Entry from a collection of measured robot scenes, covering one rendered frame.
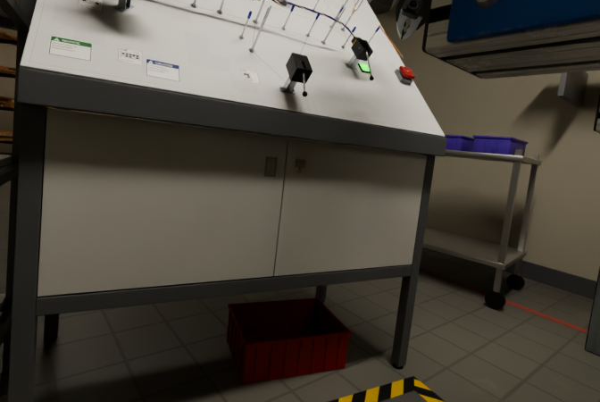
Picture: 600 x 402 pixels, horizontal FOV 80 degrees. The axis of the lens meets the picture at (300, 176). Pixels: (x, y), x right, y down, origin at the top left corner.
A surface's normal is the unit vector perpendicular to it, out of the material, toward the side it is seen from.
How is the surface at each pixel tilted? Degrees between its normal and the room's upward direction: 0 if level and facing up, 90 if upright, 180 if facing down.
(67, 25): 48
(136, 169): 90
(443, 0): 90
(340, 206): 90
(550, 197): 90
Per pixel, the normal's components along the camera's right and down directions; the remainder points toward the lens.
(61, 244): 0.48, 0.12
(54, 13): 0.43, -0.56
